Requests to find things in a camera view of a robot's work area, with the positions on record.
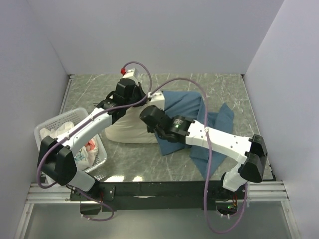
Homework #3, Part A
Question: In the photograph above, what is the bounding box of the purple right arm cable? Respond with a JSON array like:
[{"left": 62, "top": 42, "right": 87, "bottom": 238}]
[{"left": 148, "top": 78, "right": 250, "bottom": 234}]

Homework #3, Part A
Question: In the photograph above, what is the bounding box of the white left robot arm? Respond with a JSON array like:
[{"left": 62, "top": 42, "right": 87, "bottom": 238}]
[{"left": 36, "top": 75, "right": 147, "bottom": 200}]

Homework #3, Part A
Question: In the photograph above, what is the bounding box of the white printed cloth in basket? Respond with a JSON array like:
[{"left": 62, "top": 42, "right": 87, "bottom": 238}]
[{"left": 39, "top": 121, "right": 99, "bottom": 171}]

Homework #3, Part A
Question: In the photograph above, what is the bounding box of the blue fabric pillowcase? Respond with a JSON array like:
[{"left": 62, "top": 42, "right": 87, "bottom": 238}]
[{"left": 157, "top": 90, "right": 235, "bottom": 180}]

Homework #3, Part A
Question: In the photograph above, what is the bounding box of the cream bear print pillow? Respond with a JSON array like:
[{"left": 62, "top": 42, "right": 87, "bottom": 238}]
[{"left": 102, "top": 97, "right": 157, "bottom": 144}]

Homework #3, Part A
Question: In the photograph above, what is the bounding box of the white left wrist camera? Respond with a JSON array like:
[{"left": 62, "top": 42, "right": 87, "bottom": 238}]
[{"left": 120, "top": 67, "right": 139, "bottom": 81}]

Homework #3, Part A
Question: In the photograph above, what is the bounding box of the white plastic laundry basket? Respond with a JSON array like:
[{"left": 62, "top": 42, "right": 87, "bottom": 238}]
[{"left": 36, "top": 108, "right": 112, "bottom": 192}]

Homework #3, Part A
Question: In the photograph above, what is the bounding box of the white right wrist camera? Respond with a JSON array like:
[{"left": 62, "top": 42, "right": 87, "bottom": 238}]
[{"left": 147, "top": 91, "right": 165, "bottom": 110}]

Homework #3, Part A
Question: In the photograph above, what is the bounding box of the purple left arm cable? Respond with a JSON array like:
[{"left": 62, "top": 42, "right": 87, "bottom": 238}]
[{"left": 36, "top": 61, "right": 153, "bottom": 222}]

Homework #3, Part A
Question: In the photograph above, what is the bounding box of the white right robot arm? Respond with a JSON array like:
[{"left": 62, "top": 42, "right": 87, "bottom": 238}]
[{"left": 140, "top": 105, "right": 268, "bottom": 199}]

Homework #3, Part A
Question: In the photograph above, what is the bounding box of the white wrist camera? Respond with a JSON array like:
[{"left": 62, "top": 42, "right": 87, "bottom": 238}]
[
  {"left": 120, "top": 67, "right": 139, "bottom": 81},
  {"left": 147, "top": 91, "right": 165, "bottom": 110}
]

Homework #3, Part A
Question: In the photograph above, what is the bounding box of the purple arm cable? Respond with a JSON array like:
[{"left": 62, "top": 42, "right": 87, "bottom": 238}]
[
  {"left": 36, "top": 61, "right": 153, "bottom": 222},
  {"left": 148, "top": 78, "right": 250, "bottom": 234}
]

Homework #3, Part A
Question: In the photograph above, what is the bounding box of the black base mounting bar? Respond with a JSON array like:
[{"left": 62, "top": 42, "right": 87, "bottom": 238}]
[{"left": 69, "top": 181, "right": 245, "bottom": 215}]

